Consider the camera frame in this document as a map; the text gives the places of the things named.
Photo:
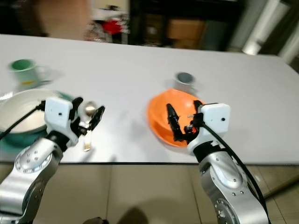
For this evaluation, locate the white ceramic bowl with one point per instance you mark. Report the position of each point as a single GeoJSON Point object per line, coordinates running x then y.
{"type": "Point", "coordinates": [23, 109]}

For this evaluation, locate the orange bowl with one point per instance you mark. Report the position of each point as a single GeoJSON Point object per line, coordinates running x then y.
{"type": "Point", "coordinates": [159, 116]}

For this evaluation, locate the green ceramic mug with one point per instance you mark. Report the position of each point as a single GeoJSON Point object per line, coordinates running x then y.
{"type": "Point", "coordinates": [24, 72]}

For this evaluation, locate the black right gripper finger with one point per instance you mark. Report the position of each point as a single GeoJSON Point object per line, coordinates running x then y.
{"type": "Point", "coordinates": [173, 120]}
{"type": "Point", "coordinates": [197, 107]}

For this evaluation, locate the teal plate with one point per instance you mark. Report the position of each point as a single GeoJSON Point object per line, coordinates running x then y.
{"type": "Point", "coordinates": [14, 142]}

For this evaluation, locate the grey mug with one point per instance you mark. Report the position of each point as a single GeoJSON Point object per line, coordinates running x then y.
{"type": "Point", "coordinates": [184, 80]}

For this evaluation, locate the white post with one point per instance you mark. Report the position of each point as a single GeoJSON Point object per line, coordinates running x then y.
{"type": "Point", "coordinates": [261, 28]}

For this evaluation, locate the dark robot foot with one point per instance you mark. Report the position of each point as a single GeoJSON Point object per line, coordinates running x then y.
{"type": "Point", "coordinates": [96, 220]}

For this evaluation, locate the red object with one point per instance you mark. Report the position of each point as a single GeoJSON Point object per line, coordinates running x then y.
{"type": "Point", "coordinates": [113, 27]}

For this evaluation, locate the gold spoon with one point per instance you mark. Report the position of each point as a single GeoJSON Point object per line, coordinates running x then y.
{"type": "Point", "coordinates": [88, 143]}

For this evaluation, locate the brown wooden furniture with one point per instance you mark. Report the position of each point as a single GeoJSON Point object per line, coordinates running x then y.
{"type": "Point", "coordinates": [63, 18]}

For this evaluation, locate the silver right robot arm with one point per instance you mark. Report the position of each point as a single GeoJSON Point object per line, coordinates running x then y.
{"type": "Point", "coordinates": [229, 186]}

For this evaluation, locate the brown cardboard box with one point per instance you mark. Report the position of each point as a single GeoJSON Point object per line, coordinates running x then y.
{"type": "Point", "coordinates": [187, 29]}

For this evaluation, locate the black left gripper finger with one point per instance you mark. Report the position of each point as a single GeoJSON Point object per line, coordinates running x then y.
{"type": "Point", "coordinates": [98, 116]}
{"type": "Point", "coordinates": [77, 103]}

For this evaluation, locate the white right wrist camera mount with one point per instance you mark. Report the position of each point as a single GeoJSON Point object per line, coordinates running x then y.
{"type": "Point", "coordinates": [212, 123]}

